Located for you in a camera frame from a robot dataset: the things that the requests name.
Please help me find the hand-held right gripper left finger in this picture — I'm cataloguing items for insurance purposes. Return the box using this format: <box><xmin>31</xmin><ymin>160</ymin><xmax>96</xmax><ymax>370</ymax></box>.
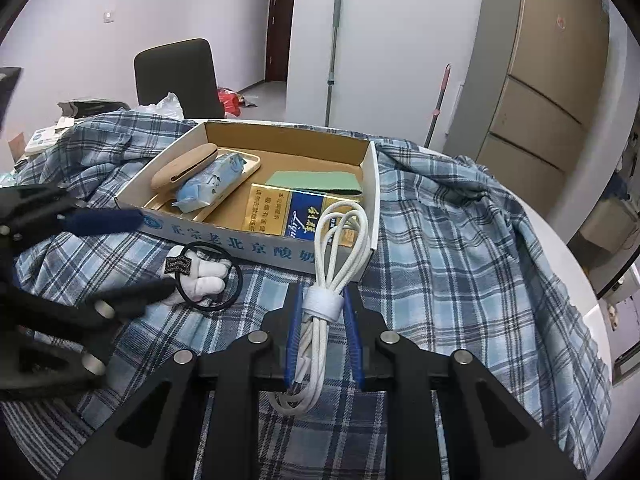
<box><xmin>57</xmin><ymin>282</ymin><xmax>306</xmax><ymax>480</ymax></box>

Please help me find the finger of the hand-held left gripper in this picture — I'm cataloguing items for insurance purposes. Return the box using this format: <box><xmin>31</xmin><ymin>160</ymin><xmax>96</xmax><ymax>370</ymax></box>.
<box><xmin>0</xmin><ymin>277</ymin><xmax>177</xmax><ymax>403</ymax></box>
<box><xmin>0</xmin><ymin>184</ymin><xmax>147</xmax><ymax>251</ymax></box>

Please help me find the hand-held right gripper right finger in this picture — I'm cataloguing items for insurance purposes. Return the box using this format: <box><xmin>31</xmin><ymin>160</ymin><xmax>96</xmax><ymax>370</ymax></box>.
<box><xmin>342</xmin><ymin>282</ymin><xmax>586</xmax><ymax>480</ymax></box>

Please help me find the white cable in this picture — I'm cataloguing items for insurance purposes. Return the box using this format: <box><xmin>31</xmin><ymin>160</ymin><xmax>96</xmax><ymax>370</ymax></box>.
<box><xmin>267</xmin><ymin>199</ymin><xmax>371</xmax><ymax>416</ymax></box>

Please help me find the black hair tie white plush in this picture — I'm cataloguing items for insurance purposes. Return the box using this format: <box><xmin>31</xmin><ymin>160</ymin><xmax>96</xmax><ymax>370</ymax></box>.
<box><xmin>162</xmin><ymin>241</ymin><xmax>242</xmax><ymax>312</ymax></box>

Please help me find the tan soft pouch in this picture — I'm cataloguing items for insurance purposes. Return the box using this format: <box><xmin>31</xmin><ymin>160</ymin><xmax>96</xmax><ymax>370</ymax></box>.
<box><xmin>151</xmin><ymin>143</ymin><xmax>218</xmax><ymax>192</ymax></box>

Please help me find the blue tissue pack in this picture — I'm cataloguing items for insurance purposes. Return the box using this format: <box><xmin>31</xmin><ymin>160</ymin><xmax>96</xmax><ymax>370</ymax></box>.
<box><xmin>172</xmin><ymin>154</ymin><xmax>246</xmax><ymax>213</ymax></box>

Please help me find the yellow and blue carton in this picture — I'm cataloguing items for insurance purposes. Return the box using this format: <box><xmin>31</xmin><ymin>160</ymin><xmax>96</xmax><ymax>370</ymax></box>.
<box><xmin>241</xmin><ymin>183</ymin><xmax>363</xmax><ymax>248</ymax></box>

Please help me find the green cloth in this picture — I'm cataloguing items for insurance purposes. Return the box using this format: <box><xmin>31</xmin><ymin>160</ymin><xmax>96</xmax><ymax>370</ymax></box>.
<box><xmin>264</xmin><ymin>170</ymin><xmax>363</xmax><ymax>196</ymax></box>

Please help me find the beige phone case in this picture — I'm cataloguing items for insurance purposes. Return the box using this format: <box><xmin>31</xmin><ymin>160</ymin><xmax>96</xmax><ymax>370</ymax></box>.
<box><xmin>142</xmin><ymin>147</ymin><xmax>262</xmax><ymax>223</ymax></box>

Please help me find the white and blue box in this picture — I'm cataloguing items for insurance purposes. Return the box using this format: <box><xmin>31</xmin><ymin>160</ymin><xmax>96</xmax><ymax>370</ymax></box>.
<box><xmin>24</xmin><ymin>127</ymin><xmax>61</xmax><ymax>155</ymax></box>

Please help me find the grey bag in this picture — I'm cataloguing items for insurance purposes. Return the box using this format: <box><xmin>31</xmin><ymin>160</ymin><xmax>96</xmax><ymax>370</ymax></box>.
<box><xmin>56</xmin><ymin>97</ymin><xmax>132</xmax><ymax>120</ymax></box>

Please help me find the small cardboard box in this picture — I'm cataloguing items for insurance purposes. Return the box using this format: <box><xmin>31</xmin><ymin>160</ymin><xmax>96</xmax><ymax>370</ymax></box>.
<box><xmin>7</xmin><ymin>131</ymin><xmax>27</xmax><ymax>165</ymax></box>

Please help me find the white plastic bag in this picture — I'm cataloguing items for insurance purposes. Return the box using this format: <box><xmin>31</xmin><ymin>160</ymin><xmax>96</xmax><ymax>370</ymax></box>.
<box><xmin>136</xmin><ymin>92</ymin><xmax>186</xmax><ymax>122</ymax></box>

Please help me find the blue plaid shirt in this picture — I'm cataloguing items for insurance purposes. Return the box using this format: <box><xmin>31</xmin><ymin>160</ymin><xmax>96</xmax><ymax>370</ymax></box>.
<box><xmin>0</xmin><ymin>109</ymin><xmax>613</xmax><ymax>480</ymax></box>

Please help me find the dark grey chair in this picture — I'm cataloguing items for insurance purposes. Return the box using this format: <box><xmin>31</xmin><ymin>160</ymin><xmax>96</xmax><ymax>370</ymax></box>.
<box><xmin>133</xmin><ymin>38</ymin><xmax>226</xmax><ymax>121</ymax></box>

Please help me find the red plastic bag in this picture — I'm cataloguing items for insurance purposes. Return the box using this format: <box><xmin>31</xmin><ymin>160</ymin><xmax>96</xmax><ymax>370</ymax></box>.
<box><xmin>217</xmin><ymin>87</ymin><xmax>243</xmax><ymax>116</ymax></box>

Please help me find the dark wooden door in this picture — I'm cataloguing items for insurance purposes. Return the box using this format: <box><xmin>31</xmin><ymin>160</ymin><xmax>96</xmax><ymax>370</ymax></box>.
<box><xmin>265</xmin><ymin>0</ymin><xmax>299</xmax><ymax>83</ymax></box>

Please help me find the tan wardrobe cabinet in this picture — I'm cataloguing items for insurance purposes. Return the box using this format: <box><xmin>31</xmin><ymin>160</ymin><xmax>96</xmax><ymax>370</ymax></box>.
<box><xmin>445</xmin><ymin>0</ymin><xmax>612</xmax><ymax>221</ymax></box>

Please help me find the red broom handle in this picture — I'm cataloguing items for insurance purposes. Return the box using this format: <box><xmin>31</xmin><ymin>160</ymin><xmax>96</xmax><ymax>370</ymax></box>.
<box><xmin>424</xmin><ymin>64</ymin><xmax>451</xmax><ymax>148</ymax></box>

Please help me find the grey mop handle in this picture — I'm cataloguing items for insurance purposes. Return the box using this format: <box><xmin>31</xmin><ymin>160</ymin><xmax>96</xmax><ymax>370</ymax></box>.
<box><xmin>324</xmin><ymin>0</ymin><xmax>346</xmax><ymax>128</ymax></box>

